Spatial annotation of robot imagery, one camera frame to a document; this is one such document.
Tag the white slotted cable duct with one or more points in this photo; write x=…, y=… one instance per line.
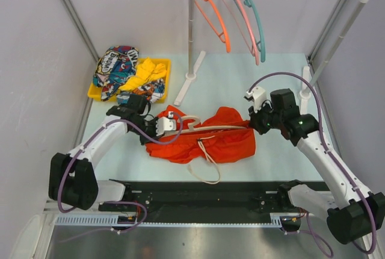
x=111, y=220

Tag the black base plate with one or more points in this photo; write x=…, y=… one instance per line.
x=223, y=203

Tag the pink hanger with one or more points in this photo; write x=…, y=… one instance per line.
x=250, y=40

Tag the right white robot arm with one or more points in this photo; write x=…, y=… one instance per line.
x=354, y=210

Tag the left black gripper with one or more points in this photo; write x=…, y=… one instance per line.
x=153, y=134

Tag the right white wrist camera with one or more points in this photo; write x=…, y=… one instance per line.
x=257, y=96

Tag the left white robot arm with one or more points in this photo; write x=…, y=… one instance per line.
x=72, y=180

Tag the yellow shorts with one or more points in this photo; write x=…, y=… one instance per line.
x=146, y=72

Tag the comic print shorts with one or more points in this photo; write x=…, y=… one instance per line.
x=115, y=67

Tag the orange shorts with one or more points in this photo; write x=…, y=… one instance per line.
x=223, y=145

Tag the beige hanger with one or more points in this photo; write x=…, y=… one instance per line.
x=193, y=128

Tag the teal hanger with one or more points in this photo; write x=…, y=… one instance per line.
x=260, y=37

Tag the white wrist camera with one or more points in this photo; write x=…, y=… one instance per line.
x=257, y=96
x=166, y=124

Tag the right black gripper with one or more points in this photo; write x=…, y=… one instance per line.
x=255, y=120

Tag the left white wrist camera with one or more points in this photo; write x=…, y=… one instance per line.
x=166, y=124

